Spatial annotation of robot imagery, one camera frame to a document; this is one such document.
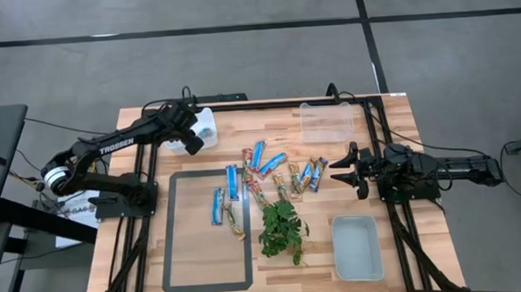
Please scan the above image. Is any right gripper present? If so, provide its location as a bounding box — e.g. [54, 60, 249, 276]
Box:
[327, 139, 392, 202]

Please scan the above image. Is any white plastic bin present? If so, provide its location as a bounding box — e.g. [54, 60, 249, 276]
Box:
[162, 106, 219, 153]

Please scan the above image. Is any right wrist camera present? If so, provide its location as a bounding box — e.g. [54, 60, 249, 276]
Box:
[384, 141, 417, 166]

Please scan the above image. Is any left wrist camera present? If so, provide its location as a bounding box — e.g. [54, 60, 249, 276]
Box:
[166, 102, 198, 135]

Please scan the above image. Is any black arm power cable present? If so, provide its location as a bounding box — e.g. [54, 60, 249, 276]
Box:
[325, 74, 497, 168]
[140, 85, 200, 115]

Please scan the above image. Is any dark desk beam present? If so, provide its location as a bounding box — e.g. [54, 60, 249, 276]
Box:
[0, 192, 99, 249]

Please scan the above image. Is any clear plastic bin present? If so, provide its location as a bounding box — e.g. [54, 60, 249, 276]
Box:
[299, 99, 356, 145]

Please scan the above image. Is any yellow cable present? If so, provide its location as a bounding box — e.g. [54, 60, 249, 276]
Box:
[9, 168, 43, 191]

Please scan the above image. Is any green plant in white pot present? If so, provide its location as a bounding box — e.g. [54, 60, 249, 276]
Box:
[256, 198, 312, 269]

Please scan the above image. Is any white printed paper sheet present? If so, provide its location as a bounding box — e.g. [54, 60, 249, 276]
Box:
[51, 188, 104, 250]

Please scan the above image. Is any black power strip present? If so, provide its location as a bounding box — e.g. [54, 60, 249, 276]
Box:
[193, 92, 249, 104]

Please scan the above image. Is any clear mat with dark border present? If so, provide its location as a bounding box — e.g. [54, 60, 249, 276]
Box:
[155, 166, 256, 292]

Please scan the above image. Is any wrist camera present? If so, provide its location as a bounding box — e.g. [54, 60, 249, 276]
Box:
[384, 141, 417, 166]
[166, 102, 198, 135]

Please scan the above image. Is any grey plastic bin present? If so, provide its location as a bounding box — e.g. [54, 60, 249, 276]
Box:
[329, 213, 385, 284]

